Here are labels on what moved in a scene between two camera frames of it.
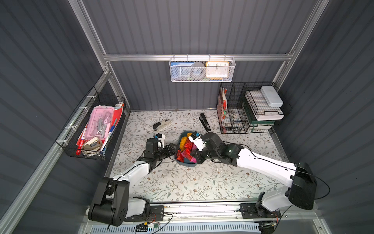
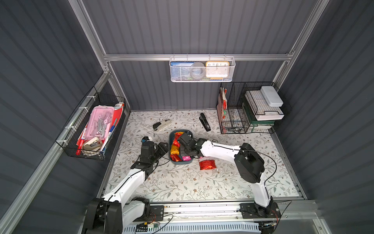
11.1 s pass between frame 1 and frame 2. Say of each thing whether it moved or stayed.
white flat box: stayed
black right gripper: moved
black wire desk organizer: stayed
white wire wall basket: stayed
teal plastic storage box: moved
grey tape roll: stayed
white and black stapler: stayed
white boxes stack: stayed
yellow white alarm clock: stayed
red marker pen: stayed
